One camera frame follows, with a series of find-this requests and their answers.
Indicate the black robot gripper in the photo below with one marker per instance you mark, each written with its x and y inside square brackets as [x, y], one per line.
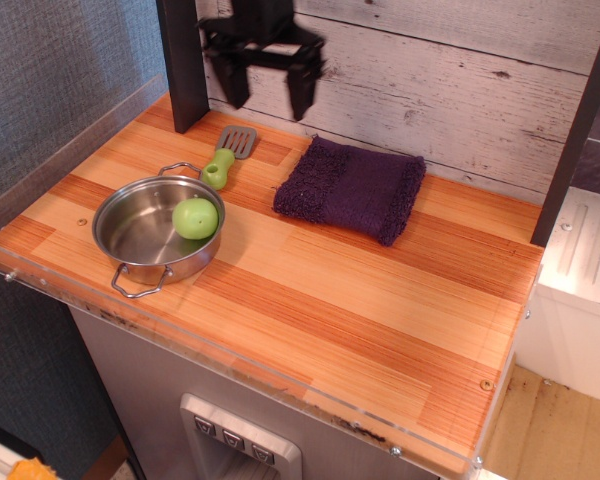
[263, 33]

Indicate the stainless steel pot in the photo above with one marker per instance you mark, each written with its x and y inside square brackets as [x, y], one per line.
[133, 228]

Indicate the purple folded towel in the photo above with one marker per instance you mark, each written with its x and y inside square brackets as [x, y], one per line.
[349, 187]

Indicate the green toy apple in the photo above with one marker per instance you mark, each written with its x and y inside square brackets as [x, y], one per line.
[195, 218]

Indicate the grey toy fridge cabinet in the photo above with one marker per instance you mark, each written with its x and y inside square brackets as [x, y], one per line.
[220, 400]

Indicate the silver dispenser button panel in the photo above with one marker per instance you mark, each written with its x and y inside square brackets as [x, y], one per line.
[226, 446]

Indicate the white toy sink unit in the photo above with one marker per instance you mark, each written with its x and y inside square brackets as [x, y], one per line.
[559, 337]

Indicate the yellow orange object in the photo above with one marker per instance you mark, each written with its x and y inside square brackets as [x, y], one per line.
[31, 469]

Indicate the dark left shelf post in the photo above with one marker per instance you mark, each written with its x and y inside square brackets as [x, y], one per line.
[183, 55]

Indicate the dark shelf post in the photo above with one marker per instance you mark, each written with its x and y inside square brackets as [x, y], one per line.
[567, 165]
[183, 55]

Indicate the clear acrylic guard rail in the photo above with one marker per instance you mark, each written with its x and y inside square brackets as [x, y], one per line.
[460, 273]

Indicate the dark right shelf post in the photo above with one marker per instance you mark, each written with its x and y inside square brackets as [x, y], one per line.
[567, 165]

